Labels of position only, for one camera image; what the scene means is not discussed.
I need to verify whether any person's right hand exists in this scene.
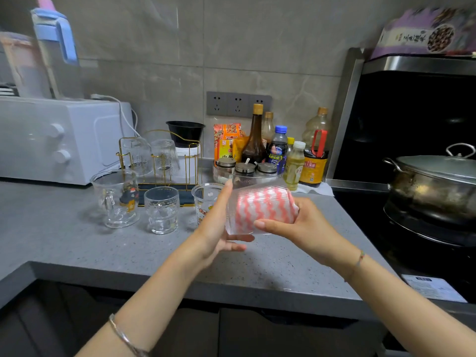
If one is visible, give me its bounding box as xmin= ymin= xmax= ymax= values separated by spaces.
xmin=254 ymin=196 xmax=366 ymax=282

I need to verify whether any white power cable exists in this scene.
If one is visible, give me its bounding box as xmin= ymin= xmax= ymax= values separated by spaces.
xmin=91 ymin=94 xmax=141 ymax=137

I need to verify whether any cartoon cat print glass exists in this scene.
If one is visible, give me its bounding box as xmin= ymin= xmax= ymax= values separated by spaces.
xmin=191 ymin=183 xmax=225 ymax=226

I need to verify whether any silver bracelet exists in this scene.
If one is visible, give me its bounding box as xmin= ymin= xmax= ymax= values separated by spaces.
xmin=108 ymin=313 xmax=149 ymax=357

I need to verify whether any yellow seasoning pouch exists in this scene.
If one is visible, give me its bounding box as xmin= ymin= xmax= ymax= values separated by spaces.
xmin=233 ymin=136 xmax=249 ymax=162

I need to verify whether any short textured glass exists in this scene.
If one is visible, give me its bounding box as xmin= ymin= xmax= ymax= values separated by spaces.
xmin=144 ymin=186 xmax=180 ymax=235

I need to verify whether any white microwave oven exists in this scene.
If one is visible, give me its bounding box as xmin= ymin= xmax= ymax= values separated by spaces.
xmin=0 ymin=97 xmax=134 ymax=185

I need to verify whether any pink striped cloth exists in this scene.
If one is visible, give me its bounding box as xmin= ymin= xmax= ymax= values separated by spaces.
xmin=235 ymin=185 xmax=300 ymax=235

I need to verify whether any stainless steel pot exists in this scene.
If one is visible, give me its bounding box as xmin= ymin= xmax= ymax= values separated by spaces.
xmin=383 ymin=158 xmax=476 ymax=226

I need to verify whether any clear bottle brown cap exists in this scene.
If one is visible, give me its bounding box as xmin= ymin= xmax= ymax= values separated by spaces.
xmin=261 ymin=112 xmax=275 ymax=144

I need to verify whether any large bottle red handle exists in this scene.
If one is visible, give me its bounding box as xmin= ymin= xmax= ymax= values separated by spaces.
xmin=299 ymin=107 xmax=331 ymax=188

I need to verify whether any thin string bracelet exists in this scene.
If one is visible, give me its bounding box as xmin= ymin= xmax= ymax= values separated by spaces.
xmin=344 ymin=250 xmax=366 ymax=283

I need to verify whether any small ribbed clear glass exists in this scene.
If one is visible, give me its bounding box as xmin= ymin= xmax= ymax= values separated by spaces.
xmin=226 ymin=181 xmax=300 ymax=236

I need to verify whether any grey wall socket panel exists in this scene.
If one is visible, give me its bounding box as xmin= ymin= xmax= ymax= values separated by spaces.
xmin=206 ymin=91 xmax=273 ymax=119

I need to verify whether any white label sticker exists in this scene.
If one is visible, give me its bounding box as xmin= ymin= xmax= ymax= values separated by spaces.
xmin=401 ymin=274 xmax=468 ymax=303

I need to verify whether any clear jug blue lid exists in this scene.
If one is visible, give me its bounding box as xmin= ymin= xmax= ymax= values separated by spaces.
xmin=31 ymin=0 xmax=83 ymax=100

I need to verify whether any steel pot lid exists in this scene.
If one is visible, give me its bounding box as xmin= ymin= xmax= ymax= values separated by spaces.
xmin=396 ymin=143 xmax=476 ymax=184

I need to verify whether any person's left forearm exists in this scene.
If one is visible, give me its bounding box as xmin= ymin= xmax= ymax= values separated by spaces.
xmin=76 ymin=241 xmax=209 ymax=357

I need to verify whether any penguin print glass mug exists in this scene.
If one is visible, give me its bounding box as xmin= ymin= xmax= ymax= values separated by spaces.
xmin=90 ymin=170 xmax=140 ymax=229

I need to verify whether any clear container pink lid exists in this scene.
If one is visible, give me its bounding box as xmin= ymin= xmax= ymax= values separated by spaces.
xmin=0 ymin=31 xmax=52 ymax=99

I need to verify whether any dark bottle blue cap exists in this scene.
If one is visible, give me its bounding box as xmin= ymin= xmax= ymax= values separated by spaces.
xmin=267 ymin=125 xmax=288 ymax=175

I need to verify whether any person's left hand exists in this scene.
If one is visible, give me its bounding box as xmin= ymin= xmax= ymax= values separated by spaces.
xmin=185 ymin=180 xmax=256 ymax=273

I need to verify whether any glass spice jar steel lid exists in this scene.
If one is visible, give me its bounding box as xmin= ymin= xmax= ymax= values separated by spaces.
xmin=234 ymin=162 xmax=256 ymax=178
xmin=215 ymin=158 xmax=237 ymax=175
xmin=256 ymin=162 xmax=279 ymax=177

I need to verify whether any gold wire cup rack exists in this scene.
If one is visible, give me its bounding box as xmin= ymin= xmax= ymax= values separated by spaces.
xmin=116 ymin=129 xmax=203 ymax=208

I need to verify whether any orange seasoning packet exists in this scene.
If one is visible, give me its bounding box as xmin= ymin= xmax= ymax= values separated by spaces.
xmin=213 ymin=123 xmax=243 ymax=162

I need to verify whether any embossed ribbed clear glass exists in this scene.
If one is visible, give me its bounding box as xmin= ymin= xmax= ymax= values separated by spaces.
xmin=151 ymin=139 xmax=181 ymax=179

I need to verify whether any yellow liquid bottle white cap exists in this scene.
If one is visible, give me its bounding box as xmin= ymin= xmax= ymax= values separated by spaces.
xmin=283 ymin=141 xmax=306 ymax=192

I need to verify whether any white paper towel sheet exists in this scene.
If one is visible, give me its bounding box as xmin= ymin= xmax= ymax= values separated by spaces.
xmin=296 ymin=181 xmax=335 ymax=197

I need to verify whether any black plastic bowl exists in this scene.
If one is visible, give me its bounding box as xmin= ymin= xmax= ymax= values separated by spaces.
xmin=166 ymin=120 xmax=206 ymax=147

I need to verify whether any purple food packet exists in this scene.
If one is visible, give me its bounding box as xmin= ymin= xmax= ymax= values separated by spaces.
xmin=371 ymin=5 xmax=476 ymax=59

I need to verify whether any clear round condiment tray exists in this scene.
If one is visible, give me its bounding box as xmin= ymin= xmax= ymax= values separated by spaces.
xmin=213 ymin=163 xmax=285 ymax=190

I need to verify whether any tall ribbed clear glass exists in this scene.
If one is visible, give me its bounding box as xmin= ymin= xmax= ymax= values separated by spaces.
xmin=120 ymin=136 xmax=154 ymax=177

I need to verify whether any dark brown glass bottle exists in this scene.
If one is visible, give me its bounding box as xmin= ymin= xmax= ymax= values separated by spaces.
xmin=241 ymin=104 xmax=268 ymax=164

